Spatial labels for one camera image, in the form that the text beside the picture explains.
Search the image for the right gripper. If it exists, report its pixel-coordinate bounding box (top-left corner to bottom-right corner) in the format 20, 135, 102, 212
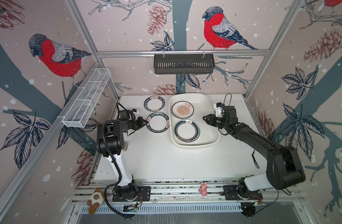
203, 113, 230, 129

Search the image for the green red rim plate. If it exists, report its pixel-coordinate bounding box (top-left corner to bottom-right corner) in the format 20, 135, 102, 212
174, 119, 200, 143

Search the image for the orange sunburst plate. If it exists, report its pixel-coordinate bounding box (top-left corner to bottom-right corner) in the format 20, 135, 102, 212
171, 101, 194, 119

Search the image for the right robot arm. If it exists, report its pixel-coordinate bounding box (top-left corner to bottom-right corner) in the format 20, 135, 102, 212
203, 104, 306, 194

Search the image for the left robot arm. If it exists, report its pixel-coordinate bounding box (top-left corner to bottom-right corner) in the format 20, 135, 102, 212
97, 117, 148, 201

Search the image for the white plastic bin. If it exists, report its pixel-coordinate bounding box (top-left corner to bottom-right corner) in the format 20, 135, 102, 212
169, 93, 220, 149

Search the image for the green rim plate middle left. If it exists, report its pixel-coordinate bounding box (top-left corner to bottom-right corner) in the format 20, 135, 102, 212
147, 112, 170, 133

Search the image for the green rim plate far left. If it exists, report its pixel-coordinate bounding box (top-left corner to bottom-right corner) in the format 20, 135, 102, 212
143, 95, 165, 112

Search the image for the pink toy figure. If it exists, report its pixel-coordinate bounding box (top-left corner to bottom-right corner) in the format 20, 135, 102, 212
199, 183, 207, 197

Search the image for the brown white plush toy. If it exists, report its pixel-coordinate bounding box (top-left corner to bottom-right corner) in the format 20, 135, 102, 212
87, 188, 105, 215

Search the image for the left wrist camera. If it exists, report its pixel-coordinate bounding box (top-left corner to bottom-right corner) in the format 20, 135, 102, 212
129, 109, 139, 120

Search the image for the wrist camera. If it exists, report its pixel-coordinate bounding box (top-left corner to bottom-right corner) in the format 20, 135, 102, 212
213, 102, 224, 118
129, 109, 139, 120

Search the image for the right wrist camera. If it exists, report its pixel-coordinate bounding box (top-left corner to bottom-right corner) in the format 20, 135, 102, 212
213, 102, 224, 118

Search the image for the black hanging wire basket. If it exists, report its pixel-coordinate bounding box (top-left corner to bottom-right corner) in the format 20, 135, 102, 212
154, 54, 215, 75

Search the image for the black corrugated cable hose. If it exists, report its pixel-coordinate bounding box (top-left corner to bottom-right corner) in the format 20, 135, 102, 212
100, 102, 143, 219

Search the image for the horizontal aluminium frame bar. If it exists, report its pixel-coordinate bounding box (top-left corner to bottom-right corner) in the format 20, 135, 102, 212
97, 49, 270, 58

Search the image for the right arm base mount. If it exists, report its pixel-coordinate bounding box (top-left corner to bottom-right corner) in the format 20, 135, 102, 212
221, 177, 263, 201

